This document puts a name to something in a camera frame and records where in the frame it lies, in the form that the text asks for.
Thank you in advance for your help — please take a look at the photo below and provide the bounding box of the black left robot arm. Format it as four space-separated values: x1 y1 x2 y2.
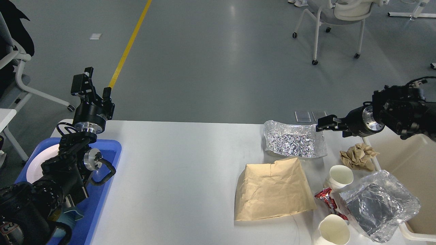
0 67 116 245

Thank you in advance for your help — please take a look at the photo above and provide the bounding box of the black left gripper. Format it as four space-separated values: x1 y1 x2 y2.
71 67 115 134

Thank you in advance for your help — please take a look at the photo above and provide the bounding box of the blue plastic tray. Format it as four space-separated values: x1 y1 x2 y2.
15 137 122 245

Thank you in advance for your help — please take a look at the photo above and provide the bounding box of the red snack wrapper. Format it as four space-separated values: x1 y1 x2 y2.
314 187 350 225

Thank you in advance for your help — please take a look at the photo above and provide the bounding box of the white office chair left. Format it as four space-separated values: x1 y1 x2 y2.
0 16 75 112

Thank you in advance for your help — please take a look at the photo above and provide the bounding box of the pink plate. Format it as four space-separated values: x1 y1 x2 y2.
26 144 103 184

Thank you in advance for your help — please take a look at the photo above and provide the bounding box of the black jacket on chair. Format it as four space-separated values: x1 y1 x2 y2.
0 0 35 80

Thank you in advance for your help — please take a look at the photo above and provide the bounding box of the white paper cup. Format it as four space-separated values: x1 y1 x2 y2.
312 214 351 245
325 165 354 191

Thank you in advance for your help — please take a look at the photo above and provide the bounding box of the foil tray in plastic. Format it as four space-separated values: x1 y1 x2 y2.
339 169 421 243

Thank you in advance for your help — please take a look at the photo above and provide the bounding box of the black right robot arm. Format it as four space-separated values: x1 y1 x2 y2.
316 76 436 141

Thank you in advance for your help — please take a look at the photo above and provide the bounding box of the brown paper bag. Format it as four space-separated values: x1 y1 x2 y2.
234 157 316 221

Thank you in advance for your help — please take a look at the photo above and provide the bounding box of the crumpled aluminium foil sheet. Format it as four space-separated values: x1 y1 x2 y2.
264 120 328 158

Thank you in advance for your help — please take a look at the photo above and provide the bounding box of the white table base far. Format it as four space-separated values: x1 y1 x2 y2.
387 0 436 20

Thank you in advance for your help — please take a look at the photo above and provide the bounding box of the teal mug yellow inside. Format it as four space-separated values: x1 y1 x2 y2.
56 208 84 244

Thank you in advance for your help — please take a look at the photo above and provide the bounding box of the left floor socket plate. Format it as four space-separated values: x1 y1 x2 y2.
295 111 312 123

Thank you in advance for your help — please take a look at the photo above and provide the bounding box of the right floor socket plate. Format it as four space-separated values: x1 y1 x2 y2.
312 111 327 123

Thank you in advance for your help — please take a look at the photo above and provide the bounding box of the beige plastic bin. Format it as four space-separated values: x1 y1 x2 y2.
363 130 436 245

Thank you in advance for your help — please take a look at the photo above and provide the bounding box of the white paper on floor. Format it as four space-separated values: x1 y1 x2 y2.
89 33 102 40

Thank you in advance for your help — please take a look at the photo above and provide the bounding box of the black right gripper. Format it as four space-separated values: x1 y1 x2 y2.
315 104 385 137

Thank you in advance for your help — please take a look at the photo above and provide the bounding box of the floor socket plate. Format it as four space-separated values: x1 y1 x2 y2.
295 111 312 123
312 111 327 123

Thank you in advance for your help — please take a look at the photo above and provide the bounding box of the crumpled brown paper ball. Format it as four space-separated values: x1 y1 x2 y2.
339 143 379 172

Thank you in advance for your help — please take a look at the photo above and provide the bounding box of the white office chair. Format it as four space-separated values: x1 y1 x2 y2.
292 0 387 65
0 16 75 112

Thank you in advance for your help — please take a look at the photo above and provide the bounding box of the white office chair right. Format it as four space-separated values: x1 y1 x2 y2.
292 0 387 65

